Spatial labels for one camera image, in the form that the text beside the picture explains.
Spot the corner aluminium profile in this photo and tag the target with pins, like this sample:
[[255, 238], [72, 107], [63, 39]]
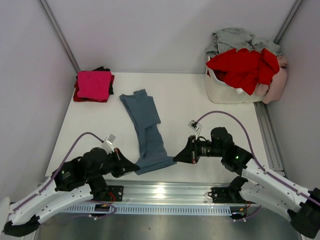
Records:
[[50, 16], [288, 20]]

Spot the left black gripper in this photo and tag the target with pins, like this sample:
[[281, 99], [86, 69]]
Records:
[[124, 166]]

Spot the right corner aluminium profile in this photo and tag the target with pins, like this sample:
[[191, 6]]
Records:
[[288, 20]]

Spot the white slotted cable duct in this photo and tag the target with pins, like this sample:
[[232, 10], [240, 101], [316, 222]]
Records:
[[140, 209]]

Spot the right side aluminium rail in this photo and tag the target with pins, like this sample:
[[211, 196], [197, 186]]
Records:
[[272, 148]]

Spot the folded pink t shirt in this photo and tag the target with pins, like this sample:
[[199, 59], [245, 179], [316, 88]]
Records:
[[92, 85]]

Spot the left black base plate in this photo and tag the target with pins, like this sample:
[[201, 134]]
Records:
[[115, 193]]

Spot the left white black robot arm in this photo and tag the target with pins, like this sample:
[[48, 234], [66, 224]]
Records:
[[77, 181]]

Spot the blue grey t shirt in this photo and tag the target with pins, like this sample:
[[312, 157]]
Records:
[[142, 110]]

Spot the light pink t shirt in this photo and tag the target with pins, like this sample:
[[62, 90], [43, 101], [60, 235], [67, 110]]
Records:
[[274, 91]]

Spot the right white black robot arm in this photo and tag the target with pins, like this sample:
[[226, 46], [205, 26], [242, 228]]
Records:
[[257, 183]]

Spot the left corner aluminium profile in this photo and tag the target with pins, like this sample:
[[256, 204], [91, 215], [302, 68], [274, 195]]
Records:
[[50, 16]]

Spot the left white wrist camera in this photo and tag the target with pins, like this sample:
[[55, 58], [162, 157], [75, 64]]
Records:
[[107, 144]]

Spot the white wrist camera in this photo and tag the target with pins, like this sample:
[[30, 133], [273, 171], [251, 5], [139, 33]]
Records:
[[196, 127], [107, 144]]

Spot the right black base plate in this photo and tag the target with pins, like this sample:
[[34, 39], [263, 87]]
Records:
[[224, 195]]

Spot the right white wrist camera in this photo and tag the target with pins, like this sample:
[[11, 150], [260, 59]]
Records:
[[196, 127]]

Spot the aluminium mounting rail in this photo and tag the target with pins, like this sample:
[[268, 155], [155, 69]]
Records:
[[165, 193]]

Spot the folded black t shirt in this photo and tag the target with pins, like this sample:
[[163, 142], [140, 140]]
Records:
[[110, 80]]

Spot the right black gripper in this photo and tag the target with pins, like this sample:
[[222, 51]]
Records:
[[190, 153]]

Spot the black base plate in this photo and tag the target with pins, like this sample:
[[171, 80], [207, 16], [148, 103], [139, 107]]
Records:
[[115, 193], [224, 195]]

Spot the white plastic laundry basket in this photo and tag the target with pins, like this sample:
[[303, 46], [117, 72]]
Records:
[[220, 93]]

